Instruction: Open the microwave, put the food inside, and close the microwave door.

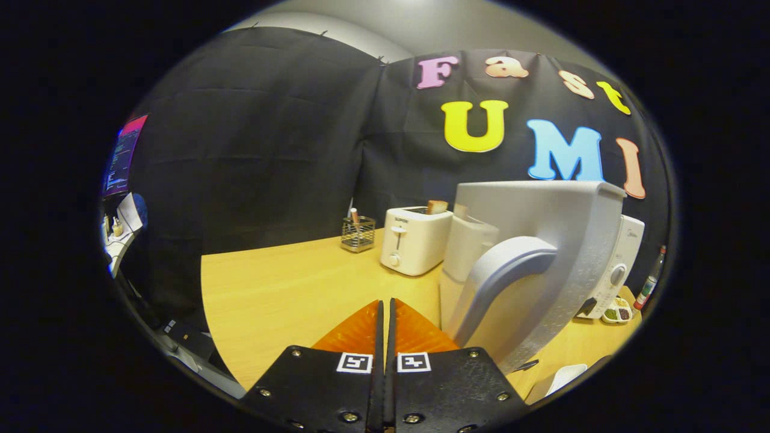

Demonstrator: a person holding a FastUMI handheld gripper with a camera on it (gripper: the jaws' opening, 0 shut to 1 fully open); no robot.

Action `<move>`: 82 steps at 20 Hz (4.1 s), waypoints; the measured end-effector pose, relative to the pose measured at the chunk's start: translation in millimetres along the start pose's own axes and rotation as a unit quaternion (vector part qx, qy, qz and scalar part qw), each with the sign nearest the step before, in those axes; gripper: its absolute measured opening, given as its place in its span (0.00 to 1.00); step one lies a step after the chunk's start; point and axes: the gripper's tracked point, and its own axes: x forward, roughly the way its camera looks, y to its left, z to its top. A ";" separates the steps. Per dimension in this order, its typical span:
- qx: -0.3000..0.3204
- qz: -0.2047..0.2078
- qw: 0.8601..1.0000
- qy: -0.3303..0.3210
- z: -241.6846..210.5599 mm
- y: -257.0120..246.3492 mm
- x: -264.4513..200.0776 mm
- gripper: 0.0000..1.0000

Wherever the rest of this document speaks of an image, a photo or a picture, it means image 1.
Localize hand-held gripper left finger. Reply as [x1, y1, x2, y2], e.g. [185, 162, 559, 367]
[241, 299, 386, 433]

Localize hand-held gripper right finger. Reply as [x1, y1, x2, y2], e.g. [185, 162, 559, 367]
[385, 298, 530, 433]

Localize white toaster oven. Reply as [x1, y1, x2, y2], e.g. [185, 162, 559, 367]
[438, 180, 646, 375]

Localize white bread toaster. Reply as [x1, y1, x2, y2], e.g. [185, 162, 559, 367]
[380, 206, 454, 277]

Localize small white ridged tray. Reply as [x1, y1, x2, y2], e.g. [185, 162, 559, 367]
[525, 363, 588, 405]

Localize white divided bean plate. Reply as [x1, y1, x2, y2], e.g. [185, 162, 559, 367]
[602, 296, 633, 325]

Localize clear plastic water bottle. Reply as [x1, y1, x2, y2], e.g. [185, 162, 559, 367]
[633, 245, 667, 311]

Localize black backdrop cloth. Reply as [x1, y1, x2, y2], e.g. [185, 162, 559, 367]
[123, 27, 671, 331]

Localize white paper sheet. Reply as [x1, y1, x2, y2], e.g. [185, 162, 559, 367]
[115, 192, 144, 233]

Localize computer monitor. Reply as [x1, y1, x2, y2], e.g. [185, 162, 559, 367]
[102, 114, 149, 198]

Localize wire mesh utensil holder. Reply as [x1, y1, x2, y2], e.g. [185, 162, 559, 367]
[340, 207, 377, 253]

